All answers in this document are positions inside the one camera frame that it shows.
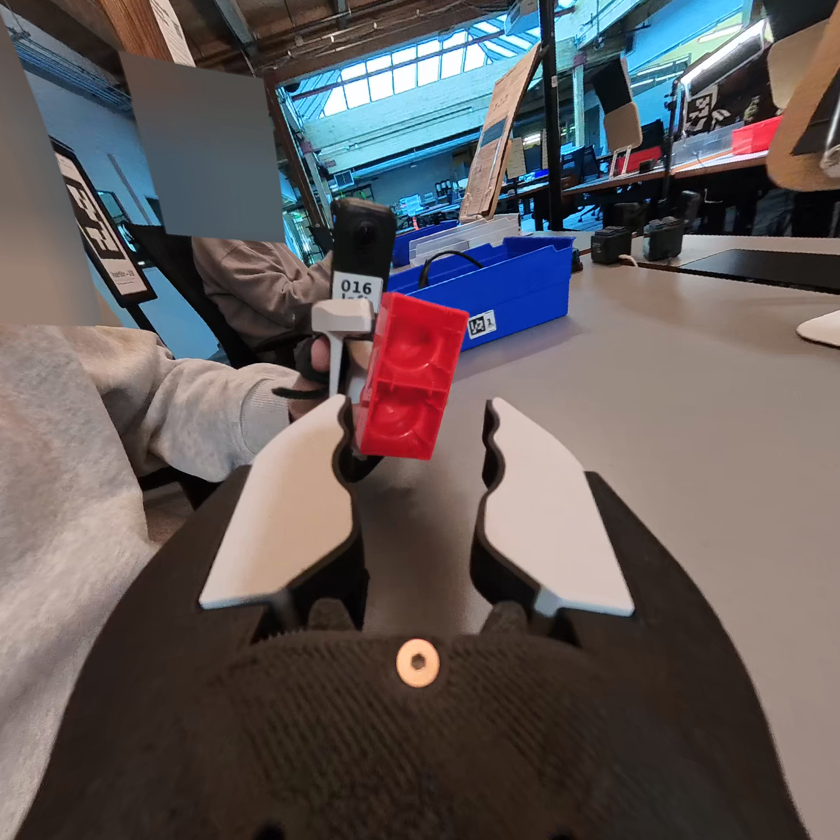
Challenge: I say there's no person's left forearm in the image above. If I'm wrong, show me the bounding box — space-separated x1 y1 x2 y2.
66 325 304 485

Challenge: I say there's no black cable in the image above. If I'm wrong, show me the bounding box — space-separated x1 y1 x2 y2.
419 249 484 287

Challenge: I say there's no plain blue plastic bin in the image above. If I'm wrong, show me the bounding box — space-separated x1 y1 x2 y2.
391 220 460 269

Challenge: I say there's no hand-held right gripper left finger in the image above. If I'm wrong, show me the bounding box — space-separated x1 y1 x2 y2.
198 395 367 632

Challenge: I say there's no red toy building block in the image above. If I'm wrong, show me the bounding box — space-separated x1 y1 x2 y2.
354 291 471 462

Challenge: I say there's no framed marker board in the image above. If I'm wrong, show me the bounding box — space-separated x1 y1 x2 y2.
49 136 158 308

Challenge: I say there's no tall cardboard sheet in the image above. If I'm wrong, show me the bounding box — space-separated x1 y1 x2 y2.
458 43 547 223

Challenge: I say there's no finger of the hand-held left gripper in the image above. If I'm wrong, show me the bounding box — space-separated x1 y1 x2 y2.
346 367 372 457

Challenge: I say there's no black desk mat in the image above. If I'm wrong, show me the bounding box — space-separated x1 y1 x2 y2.
678 248 840 294

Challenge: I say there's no red plastic bin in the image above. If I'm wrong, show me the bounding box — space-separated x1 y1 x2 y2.
730 115 785 156

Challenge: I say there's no blue bin with marker label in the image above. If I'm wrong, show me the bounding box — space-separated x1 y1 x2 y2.
386 235 576 353

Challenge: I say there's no black white marker sign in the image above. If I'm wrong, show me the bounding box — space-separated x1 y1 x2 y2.
682 82 762 135

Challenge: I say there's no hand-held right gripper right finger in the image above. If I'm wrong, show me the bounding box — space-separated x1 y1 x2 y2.
470 398 636 622

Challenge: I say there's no clear plastic bin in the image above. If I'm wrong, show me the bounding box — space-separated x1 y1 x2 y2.
408 213 524 265

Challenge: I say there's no person's left hand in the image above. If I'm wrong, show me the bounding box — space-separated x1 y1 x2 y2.
289 336 375 422

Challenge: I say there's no wooden pillar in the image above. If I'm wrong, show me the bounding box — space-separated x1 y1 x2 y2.
98 0 198 67

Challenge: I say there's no black metal pole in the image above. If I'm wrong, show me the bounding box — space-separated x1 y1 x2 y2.
538 0 567 232

